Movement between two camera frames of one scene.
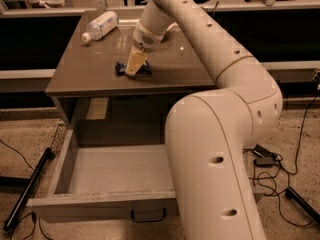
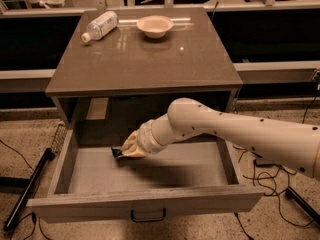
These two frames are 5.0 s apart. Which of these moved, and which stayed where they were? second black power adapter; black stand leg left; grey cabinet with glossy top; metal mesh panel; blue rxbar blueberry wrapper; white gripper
Moved: white gripper; blue rxbar blueberry wrapper
Stayed: black stand leg left; metal mesh panel; second black power adapter; grey cabinet with glossy top
